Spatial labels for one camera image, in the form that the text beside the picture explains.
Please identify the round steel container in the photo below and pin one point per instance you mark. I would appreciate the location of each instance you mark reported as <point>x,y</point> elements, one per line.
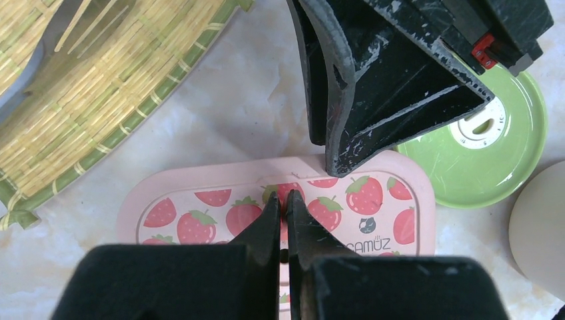
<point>536,230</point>

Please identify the green round lid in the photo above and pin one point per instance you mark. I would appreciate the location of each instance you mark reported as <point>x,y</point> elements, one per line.
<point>484,157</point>

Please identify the bamboo mat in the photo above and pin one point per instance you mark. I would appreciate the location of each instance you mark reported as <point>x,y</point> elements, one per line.
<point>52,140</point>

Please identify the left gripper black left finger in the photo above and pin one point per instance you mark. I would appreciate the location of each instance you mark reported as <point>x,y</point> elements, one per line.
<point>236,280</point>

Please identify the pink lunch box lid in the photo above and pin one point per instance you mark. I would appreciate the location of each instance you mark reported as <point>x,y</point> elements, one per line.
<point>240,279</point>

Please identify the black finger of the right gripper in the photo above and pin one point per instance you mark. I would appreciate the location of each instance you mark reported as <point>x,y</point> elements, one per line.
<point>313,72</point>

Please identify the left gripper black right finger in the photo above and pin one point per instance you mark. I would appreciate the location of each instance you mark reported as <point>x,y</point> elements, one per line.
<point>330,281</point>

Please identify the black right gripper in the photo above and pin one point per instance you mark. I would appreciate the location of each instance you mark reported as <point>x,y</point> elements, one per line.
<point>391,76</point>

